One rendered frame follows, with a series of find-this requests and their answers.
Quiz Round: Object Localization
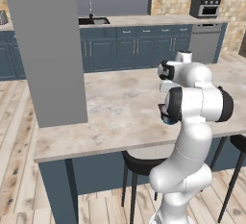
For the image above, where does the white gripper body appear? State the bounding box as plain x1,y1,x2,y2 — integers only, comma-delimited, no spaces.
159,79,179,94

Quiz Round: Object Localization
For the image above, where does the dark blue cupboard run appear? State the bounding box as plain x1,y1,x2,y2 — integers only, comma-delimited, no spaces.
0,22,229,82

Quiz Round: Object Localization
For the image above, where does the grey dishwasher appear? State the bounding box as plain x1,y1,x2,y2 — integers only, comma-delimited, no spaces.
188,23,224,65

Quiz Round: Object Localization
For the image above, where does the black bar stool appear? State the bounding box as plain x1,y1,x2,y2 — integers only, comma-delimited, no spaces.
201,134,246,224
120,150,168,224

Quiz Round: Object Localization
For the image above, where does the grey toaster oven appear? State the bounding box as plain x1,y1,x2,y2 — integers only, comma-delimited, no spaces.
188,0,223,20

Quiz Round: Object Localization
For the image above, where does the black sink basin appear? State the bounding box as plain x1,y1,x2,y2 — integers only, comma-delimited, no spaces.
78,16,111,27

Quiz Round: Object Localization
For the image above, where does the grey sink tap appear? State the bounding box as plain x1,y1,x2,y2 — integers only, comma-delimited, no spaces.
87,0,95,19

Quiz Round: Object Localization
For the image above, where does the dark blue kitchen island base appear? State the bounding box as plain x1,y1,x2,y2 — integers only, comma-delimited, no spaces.
37,137,246,224

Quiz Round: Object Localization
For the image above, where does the tall grey cabinet block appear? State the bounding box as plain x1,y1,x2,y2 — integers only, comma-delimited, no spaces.
1,0,89,129

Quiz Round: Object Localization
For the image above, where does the silver toaster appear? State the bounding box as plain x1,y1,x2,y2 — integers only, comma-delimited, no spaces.
0,10,10,26

